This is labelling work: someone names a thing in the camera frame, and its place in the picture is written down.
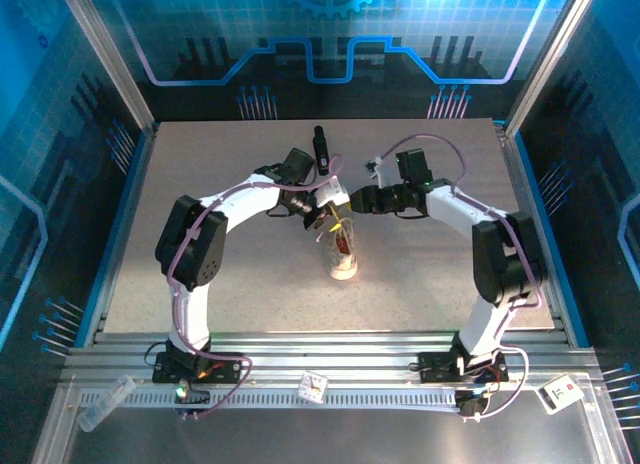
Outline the white mesh sneaker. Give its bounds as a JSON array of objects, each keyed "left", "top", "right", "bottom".
[{"left": 319, "top": 203, "right": 359, "bottom": 282}]

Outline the black bottle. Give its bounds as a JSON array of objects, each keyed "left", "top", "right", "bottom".
[{"left": 312, "top": 125, "right": 332, "bottom": 176}]

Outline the small white clock card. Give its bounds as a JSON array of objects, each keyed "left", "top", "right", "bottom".
[{"left": 297, "top": 371, "right": 329, "bottom": 404}]

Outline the white device with red mark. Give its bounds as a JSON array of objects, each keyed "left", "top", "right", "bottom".
[{"left": 537, "top": 374, "right": 585, "bottom": 415}]

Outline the clear plastic box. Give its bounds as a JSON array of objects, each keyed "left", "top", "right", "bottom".
[{"left": 76, "top": 374, "right": 137, "bottom": 433}]

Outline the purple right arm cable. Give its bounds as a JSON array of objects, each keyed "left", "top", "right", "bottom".
[{"left": 379, "top": 133, "right": 545, "bottom": 419}]

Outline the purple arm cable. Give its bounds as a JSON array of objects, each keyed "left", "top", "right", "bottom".
[
  {"left": 379, "top": 133, "right": 545, "bottom": 419},
  {"left": 164, "top": 153, "right": 344, "bottom": 421}
]

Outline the aluminium frame rail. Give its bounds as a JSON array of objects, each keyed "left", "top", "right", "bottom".
[{"left": 58, "top": 331, "right": 604, "bottom": 385}]

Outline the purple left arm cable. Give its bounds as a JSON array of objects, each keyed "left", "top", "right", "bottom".
[{"left": 164, "top": 153, "right": 344, "bottom": 421}]

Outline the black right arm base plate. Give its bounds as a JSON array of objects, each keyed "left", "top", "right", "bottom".
[{"left": 416, "top": 350, "right": 510, "bottom": 384}]

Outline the slotted grey cable duct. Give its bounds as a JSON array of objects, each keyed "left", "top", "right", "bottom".
[{"left": 78, "top": 386, "right": 464, "bottom": 411}]

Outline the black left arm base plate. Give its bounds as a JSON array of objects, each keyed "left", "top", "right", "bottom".
[{"left": 151, "top": 351, "right": 244, "bottom": 384}]

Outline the aluminium frame post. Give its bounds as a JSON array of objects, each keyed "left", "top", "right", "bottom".
[
  {"left": 55, "top": 0, "right": 157, "bottom": 135},
  {"left": 503, "top": 0, "right": 602, "bottom": 138}
]

